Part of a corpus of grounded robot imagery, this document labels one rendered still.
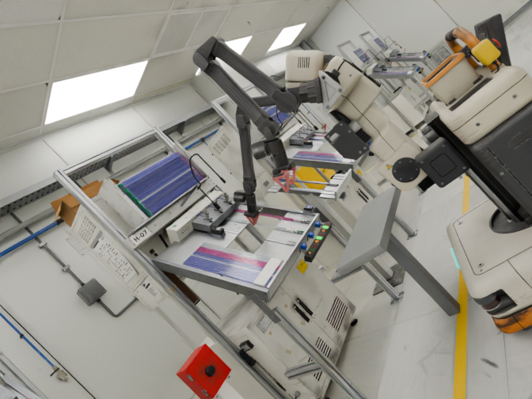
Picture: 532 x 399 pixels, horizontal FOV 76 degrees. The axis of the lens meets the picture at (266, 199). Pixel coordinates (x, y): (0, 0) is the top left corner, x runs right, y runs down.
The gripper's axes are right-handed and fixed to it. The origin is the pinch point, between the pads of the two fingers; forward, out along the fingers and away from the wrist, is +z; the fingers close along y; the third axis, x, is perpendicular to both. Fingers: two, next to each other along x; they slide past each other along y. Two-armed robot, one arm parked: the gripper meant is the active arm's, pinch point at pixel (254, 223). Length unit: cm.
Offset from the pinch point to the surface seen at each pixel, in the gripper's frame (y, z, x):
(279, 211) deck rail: -18.9, 1.4, 7.5
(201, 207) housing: 2.9, -6.5, -35.8
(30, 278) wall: 54, 59, -185
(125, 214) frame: 39, -17, -61
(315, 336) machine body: 21, 55, 45
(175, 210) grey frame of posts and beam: 16.6, -10.5, -44.5
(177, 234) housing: 29.9, -3.9, -33.3
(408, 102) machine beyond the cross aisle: -451, 43, 30
